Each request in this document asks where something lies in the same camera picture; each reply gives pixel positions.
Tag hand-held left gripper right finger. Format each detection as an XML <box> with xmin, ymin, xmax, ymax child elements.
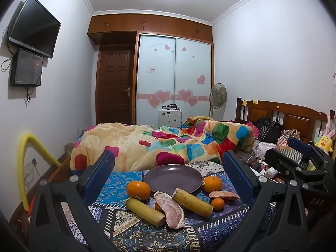
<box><xmin>222</xmin><ymin>150</ymin><xmax>309</xmax><ymax>252</ymax></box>

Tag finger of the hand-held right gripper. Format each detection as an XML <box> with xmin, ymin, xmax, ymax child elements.
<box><xmin>287</xmin><ymin>136</ymin><xmax>323</xmax><ymax>164</ymax></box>
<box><xmin>265</xmin><ymin>148</ymin><xmax>329</xmax><ymax>182</ymax></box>

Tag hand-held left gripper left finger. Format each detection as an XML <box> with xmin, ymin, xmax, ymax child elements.
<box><xmin>29</xmin><ymin>150</ymin><xmax>116</xmax><ymax>252</ymax></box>

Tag peeled pomelo segment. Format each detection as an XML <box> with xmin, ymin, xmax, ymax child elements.
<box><xmin>209</xmin><ymin>190</ymin><xmax>240</xmax><ymax>200</ymax></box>

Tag medium orange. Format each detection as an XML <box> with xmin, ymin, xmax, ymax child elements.
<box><xmin>202</xmin><ymin>176</ymin><xmax>223</xmax><ymax>193</ymax></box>

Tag large orange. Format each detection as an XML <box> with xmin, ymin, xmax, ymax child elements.
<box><xmin>127</xmin><ymin>181</ymin><xmax>151</xmax><ymax>201</ymax></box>

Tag yellow sugarcane piece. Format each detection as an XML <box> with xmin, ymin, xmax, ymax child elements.
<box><xmin>172</xmin><ymin>188</ymin><xmax>214</xmax><ymax>218</ymax></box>
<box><xmin>125</xmin><ymin>198</ymin><xmax>167</xmax><ymax>227</ymax></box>

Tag purple plate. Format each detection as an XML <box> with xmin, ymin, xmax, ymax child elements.
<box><xmin>144</xmin><ymin>164</ymin><xmax>203</xmax><ymax>194</ymax></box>

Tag pomelo segment with rind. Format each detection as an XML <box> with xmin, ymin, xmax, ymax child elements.
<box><xmin>154</xmin><ymin>191</ymin><xmax>186</xmax><ymax>229</ymax></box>

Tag striped cloth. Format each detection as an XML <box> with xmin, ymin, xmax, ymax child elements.
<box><xmin>278</xmin><ymin>129</ymin><xmax>309</xmax><ymax>168</ymax></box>

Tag yellow chick plush toy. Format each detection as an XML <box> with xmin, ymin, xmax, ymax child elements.
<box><xmin>314</xmin><ymin>122</ymin><xmax>336</xmax><ymax>154</ymax></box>

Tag wooden bed headboard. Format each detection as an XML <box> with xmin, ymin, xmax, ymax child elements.
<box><xmin>235</xmin><ymin>97</ymin><xmax>331</xmax><ymax>142</ymax></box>

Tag pink cloth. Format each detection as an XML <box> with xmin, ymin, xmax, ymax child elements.
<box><xmin>256</xmin><ymin>142</ymin><xmax>277</xmax><ymax>156</ymax></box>

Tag white black-patterned pillow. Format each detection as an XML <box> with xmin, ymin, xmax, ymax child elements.
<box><xmin>184</xmin><ymin>161</ymin><xmax>223</xmax><ymax>175</ymax></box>

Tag black backpack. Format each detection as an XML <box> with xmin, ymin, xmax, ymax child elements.
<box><xmin>255</xmin><ymin>118</ymin><xmax>282</xmax><ymax>143</ymax></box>

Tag colourful patchwork blanket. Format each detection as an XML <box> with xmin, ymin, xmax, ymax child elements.
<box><xmin>70</xmin><ymin>116</ymin><xmax>255</xmax><ymax>175</ymax></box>

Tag blue patterned bedsheet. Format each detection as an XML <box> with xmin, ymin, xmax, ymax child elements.
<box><xmin>60</xmin><ymin>168</ymin><xmax>276</xmax><ymax>252</ymax></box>

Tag yellow foam tube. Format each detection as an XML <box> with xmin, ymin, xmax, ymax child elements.
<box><xmin>18</xmin><ymin>133</ymin><xmax>61</xmax><ymax>212</ymax></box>

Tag standing fan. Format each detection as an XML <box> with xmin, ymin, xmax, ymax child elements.
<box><xmin>209</xmin><ymin>83</ymin><xmax>227</xmax><ymax>118</ymax></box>

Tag white hard case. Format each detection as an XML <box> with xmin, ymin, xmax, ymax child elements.
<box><xmin>158</xmin><ymin>105</ymin><xmax>182</xmax><ymax>129</ymax></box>

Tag brown wooden door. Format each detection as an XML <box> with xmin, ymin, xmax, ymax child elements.
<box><xmin>98</xmin><ymin>46</ymin><xmax>134</xmax><ymax>125</ymax></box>

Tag sliding wardrobe with heart stickers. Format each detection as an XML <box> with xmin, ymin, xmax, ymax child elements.
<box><xmin>136</xmin><ymin>33</ymin><xmax>213</xmax><ymax>127</ymax></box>

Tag wooden overhead cabinet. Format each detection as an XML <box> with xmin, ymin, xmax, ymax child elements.
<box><xmin>87</xmin><ymin>13</ymin><xmax>213</xmax><ymax>46</ymax></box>

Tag white charger cable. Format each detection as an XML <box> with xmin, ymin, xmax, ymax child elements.
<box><xmin>241</xmin><ymin>155</ymin><xmax>263</xmax><ymax>169</ymax></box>

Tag wall socket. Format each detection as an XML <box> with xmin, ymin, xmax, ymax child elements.
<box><xmin>24</xmin><ymin>158</ymin><xmax>38</xmax><ymax>171</ymax></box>

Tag black monitor cable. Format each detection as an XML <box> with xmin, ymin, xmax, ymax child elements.
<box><xmin>25</xmin><ymin>85</ymin><xmax>36</xmax><ymax>109</ymax></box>

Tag small black wall monitor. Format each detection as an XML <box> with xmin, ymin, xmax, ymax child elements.
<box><xmin>10</xmin><ymin>48</ymin><xmax>44</xmax><ymax>87</ymax></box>

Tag black television cable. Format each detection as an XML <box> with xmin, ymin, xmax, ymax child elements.
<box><xmin>1</xmin><ymin>26</ymin><xmax>17</xmax><ymax>72</ymax></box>

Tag wall-mounted black television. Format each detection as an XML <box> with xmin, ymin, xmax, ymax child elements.
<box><xmin>8</xmin><ymin>0</ymin><xmax>62</xmax><ymax>59</ymax></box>

